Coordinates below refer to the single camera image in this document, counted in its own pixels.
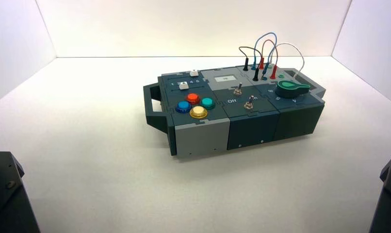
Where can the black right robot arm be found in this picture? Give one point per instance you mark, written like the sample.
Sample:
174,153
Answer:
388,205

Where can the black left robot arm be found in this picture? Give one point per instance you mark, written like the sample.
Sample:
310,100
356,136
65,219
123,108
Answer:
9,199

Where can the yellow push button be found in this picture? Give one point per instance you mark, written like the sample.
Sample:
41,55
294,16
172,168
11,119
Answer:
198,112

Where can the blue push button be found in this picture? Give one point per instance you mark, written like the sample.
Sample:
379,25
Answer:
183,106

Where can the green push button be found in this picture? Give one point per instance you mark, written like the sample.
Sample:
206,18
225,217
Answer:
207,103

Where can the red push button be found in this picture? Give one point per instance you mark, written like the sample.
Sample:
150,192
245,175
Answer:
193,97

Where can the dark teal grey task board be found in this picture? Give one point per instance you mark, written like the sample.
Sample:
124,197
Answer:
202,138

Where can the white slider knob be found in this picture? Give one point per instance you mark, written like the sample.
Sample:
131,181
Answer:
183,85
193,73

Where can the white label numbered 78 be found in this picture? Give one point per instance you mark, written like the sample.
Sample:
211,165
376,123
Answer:
225,78

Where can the green rotary knob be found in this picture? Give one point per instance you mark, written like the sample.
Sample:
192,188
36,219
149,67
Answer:
290,89

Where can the metal toggle switch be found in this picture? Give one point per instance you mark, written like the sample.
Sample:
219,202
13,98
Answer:
249,104
237,91

